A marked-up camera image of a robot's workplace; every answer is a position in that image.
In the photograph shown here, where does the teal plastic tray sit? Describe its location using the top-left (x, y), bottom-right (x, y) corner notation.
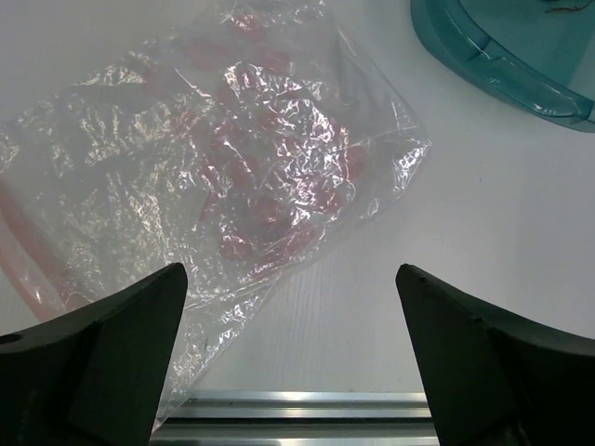
top-left (410, 1), bottom-right (594, 133)

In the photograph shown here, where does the clear zip top bag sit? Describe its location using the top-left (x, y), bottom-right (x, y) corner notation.
top-left (1, 1), bottom-right (431, 423)

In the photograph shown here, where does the aluminium rail base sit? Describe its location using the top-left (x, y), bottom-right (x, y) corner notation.
top-left (151, 390), bottom-right (439, 445)

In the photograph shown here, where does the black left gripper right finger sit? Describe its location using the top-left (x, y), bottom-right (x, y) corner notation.
top-left (396, 264), bottom-right (594, 445)

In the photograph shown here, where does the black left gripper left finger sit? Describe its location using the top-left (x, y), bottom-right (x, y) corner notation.
top-left (1, 263), bottom-right (187, 445)

